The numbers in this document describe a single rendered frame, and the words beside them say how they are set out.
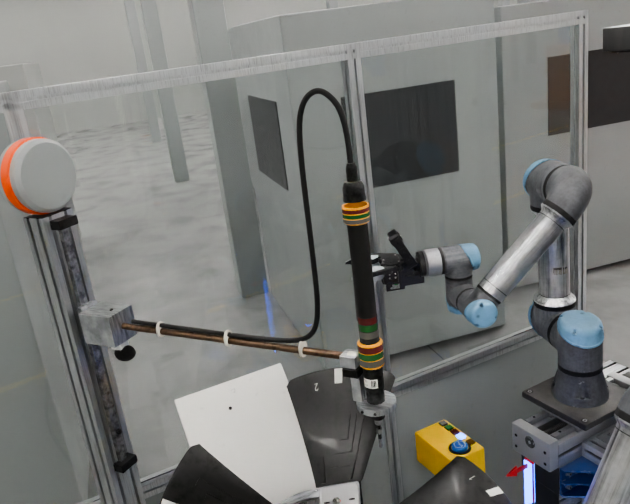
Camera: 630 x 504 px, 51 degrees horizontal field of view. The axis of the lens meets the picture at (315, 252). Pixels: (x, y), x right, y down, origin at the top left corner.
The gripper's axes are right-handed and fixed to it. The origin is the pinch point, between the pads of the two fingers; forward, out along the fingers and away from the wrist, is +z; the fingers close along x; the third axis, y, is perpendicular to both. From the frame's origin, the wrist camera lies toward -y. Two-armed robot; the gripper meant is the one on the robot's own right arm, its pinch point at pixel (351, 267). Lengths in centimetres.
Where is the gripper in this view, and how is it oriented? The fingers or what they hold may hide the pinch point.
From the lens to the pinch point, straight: 178.9
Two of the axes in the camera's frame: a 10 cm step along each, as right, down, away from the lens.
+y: 1.1, 9.0, 4.3
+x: -1.2, -4.2, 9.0
